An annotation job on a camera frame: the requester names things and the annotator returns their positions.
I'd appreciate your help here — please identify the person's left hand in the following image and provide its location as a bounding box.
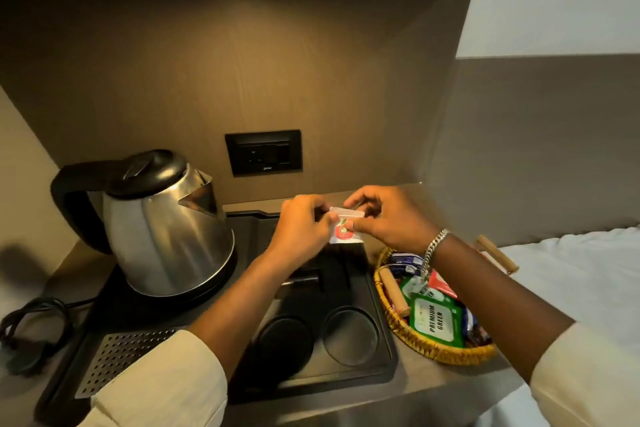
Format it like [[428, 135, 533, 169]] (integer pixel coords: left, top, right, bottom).
[[264, 194, 346, 275]]

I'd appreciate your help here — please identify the person's right hand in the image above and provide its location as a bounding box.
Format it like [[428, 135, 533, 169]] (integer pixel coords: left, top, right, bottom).
[[344, 185, 444, 256]]

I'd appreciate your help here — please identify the white sachet with red label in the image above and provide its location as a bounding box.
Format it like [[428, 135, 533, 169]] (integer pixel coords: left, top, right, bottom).
[[328, 207, 366, 245]]

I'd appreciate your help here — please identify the person's right forearm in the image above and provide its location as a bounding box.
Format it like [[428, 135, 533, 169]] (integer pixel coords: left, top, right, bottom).
[[425, 233, 577, 385]]

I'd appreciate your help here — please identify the person's left forearm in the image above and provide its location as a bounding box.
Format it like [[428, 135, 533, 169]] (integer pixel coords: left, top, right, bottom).
[[187, 250, 304, 383]]

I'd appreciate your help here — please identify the blue and white sachet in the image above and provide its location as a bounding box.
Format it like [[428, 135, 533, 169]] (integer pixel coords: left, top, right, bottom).
[[387, 252, 427, 278]]

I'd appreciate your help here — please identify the black plastic tray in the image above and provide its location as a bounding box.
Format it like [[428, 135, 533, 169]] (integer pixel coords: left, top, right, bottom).
[[34, 210, 400, 427]]

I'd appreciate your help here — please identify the white and green packet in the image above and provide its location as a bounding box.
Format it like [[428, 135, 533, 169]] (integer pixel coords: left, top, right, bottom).
[[400, 275, 447, 303]]

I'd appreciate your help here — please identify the black round coaster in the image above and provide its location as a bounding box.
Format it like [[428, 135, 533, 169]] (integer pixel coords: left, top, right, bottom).
[[254, 314, 317, 383], [322, 306, 382, 368]]

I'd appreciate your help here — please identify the green tea packet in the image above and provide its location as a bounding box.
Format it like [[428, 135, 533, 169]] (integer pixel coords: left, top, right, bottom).
[[408, 294, 467, 349]]

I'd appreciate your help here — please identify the dark blue sachet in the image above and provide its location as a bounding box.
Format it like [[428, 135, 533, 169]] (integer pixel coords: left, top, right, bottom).
[[462, 306, 494, 348]]

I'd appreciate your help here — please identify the stainless steel electric kettle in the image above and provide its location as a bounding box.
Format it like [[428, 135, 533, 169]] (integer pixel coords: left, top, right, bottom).
[[50, 149, 237, 292]]

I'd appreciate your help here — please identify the white bed sheet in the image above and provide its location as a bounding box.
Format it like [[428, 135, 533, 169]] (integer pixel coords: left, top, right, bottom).
[[472, 226, 640, 427]]

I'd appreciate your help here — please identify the cream left shirt sleeve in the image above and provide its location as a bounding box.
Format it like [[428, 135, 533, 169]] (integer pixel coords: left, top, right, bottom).
[[76, 329, 229, 427]]

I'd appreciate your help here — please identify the cream shirt sleeve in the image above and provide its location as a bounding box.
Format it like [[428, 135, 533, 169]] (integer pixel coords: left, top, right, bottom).
[[529, 322, 640, 427], [76, 329, 229, 427]]

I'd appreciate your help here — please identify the perforated metal drip grate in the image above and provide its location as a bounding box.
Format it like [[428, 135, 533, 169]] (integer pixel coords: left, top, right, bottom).
[[75, 327, 194, 400]]

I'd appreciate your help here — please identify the cream right shirt sleeve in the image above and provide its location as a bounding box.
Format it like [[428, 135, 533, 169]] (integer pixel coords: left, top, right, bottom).
[[529, 322, 640, 427]]

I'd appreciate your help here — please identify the silver chain bracelet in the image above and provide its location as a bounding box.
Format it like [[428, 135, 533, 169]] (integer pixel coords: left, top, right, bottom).
[[420, 229, 451, 278]]

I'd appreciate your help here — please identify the black wall socket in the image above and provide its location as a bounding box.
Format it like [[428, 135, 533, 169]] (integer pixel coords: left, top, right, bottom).
[[224, 129, 304, 177]]

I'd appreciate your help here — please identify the wicker basket with wooden handles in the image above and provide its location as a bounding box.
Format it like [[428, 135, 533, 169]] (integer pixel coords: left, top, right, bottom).
[[373, 235, 520, 367]]

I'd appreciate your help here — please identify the black power cord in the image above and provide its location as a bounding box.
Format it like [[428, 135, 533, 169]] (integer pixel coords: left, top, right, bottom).
[[0, 296, 97, 376]]

